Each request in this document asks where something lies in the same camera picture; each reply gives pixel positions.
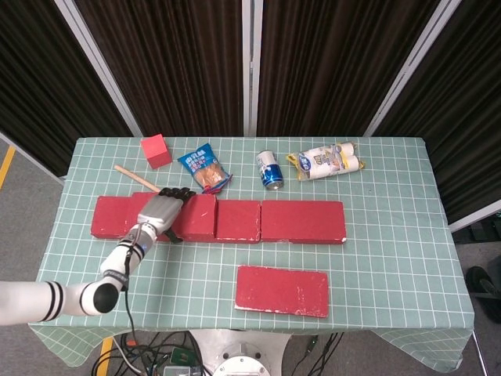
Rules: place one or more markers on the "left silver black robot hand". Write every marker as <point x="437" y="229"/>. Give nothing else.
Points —
<point x="160" y="213"/>

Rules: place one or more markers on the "red foam brick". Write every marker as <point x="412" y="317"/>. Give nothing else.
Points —
<point x="301" y="221"/>
<point x="282" y="290"/>
<point x="199" y="219"/>
<point x="236" y="219"/>
<point x="109" y="217"/>

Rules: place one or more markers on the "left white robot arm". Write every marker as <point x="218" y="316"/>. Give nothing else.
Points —
<point x="113" y="264"/>

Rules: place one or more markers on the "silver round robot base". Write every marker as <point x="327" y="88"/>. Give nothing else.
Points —
<point x="242" y="352"/>

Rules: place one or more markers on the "wooden stick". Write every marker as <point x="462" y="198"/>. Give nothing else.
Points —
<point x="135" y="177"/>

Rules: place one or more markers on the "blue snack bag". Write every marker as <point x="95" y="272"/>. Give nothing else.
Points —
<point x="203" y="168"/>

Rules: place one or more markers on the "red foam cube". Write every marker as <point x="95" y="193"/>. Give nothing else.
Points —
<point x="156" y="150"/>

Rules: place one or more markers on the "green checked tablecloth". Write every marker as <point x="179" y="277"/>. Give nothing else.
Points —
<point x="188" y="282"/>

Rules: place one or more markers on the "blue white drink can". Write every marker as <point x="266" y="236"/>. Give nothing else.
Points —
<point x="269" y="170"/>

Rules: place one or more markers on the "green circuit board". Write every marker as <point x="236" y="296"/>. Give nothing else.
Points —
<point x="183" y="357"/>

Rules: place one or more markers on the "dark ribbed partition panel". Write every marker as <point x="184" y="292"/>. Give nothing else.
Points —
<point x="462" y="117"/>
<point x="332" y="66"/>
<point x="47" y="78"/>
<point x="168" y="66"/>

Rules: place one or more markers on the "grey box with display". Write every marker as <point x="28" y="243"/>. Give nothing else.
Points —
<point x="180" y="371"/>

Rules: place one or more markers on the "plastic pack of white rolls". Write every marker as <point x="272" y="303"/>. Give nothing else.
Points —
<point x="326" y="160"/>

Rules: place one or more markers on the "black floor equipment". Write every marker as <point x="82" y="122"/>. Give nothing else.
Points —
<point x="481" y="231"/>

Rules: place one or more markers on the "black wheeled base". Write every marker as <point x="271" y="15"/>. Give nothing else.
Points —
<point x="483" y="286"/>

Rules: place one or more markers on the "grey metal table leg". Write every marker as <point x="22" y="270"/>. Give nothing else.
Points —
<point x="480" y="352"/>

